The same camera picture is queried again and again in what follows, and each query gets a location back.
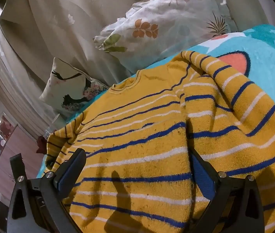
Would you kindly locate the yellow striped sweater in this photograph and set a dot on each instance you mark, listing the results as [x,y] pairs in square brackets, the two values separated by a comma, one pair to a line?
[139,150]

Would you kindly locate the dark red cloth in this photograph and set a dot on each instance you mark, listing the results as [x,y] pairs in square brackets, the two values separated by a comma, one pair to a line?
[41,145]

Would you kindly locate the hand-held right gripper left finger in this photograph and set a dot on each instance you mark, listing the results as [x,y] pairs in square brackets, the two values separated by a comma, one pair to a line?
[70,171]

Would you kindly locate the beige curtain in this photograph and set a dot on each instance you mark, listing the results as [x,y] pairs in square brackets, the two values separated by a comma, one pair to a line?
[55,17]

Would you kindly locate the teal cartoon printed blanket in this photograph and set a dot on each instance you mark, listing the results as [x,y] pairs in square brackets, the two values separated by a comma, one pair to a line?
[263,53]

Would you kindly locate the cream dancer print cushion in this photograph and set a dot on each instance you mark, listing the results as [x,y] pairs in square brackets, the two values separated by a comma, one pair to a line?
[62,87]

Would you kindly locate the clear glass jar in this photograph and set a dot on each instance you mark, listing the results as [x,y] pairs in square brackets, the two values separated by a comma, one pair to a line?
[48,132]

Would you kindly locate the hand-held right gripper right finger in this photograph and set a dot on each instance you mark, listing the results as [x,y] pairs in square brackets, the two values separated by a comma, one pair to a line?
[203,174]

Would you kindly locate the pink wardrobe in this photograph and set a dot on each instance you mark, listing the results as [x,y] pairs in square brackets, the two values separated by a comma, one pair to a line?
[18,155]

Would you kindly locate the white floral pillow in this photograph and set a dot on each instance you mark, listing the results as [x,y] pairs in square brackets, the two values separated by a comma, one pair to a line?
[164,29]

